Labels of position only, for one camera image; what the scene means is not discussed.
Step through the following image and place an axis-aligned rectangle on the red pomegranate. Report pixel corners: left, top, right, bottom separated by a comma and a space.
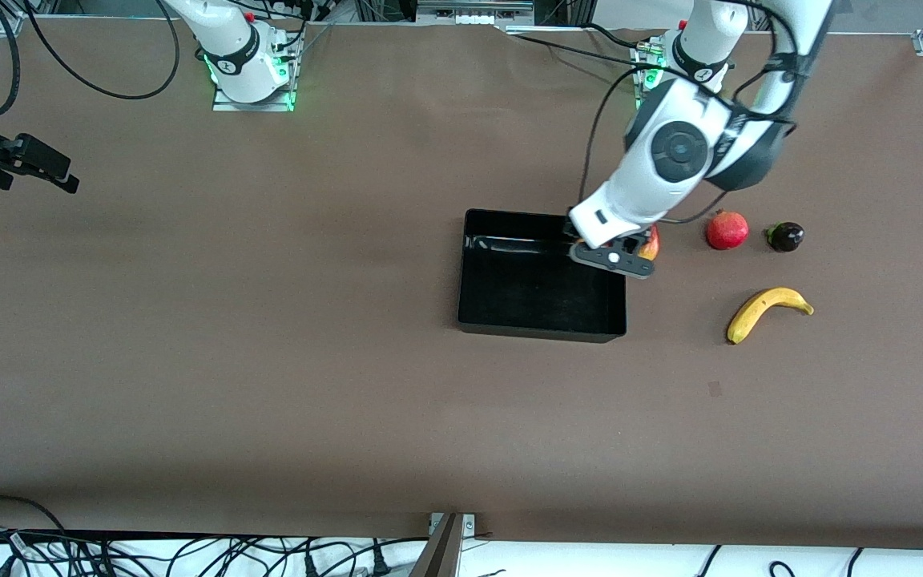
706, 208, 750, 251

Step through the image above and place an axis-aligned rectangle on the grey metal device box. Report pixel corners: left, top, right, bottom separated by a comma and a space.
416, 0, 536, 26

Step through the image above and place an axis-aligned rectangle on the black base cable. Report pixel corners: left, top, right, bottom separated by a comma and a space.
519, 34, 653, 70
586, 22, 667, 50

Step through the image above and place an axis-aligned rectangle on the black cable with white tag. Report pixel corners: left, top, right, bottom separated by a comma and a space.
0, 529, 38, 577

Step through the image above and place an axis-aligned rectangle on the dark purple mangosteen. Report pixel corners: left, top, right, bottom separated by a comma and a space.
765, 221, 806, 253

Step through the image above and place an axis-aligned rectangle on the silver corner bracket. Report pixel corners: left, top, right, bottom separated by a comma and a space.
429, 513, 477, 536

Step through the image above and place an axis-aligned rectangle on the large table cover sheet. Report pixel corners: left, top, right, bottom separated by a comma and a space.
0, 18, 923, 550

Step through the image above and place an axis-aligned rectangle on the black plastic box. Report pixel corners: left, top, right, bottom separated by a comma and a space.
457, 208, 629, 344

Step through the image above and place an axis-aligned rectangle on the yellow banana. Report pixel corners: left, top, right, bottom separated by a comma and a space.
726, 287, 815, 345

